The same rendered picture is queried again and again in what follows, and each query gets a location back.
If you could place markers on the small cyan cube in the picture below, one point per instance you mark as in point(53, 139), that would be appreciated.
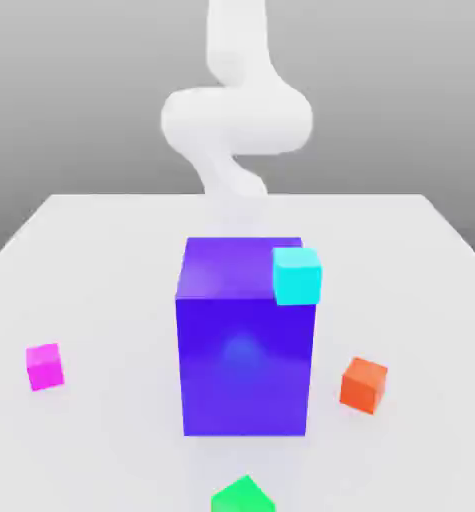
point(297, 278)

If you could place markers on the large purple box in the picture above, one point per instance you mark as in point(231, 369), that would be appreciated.
point(243, 360)

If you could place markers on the small green cube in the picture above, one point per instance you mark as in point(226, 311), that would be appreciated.
point(243, 496)

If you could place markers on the small magenta cube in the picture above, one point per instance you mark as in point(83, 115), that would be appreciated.
point(44, 368)

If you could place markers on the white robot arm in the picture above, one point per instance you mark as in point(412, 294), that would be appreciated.
point(237, 120)

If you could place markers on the small orange cube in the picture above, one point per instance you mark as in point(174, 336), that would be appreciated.
point(361, 386)

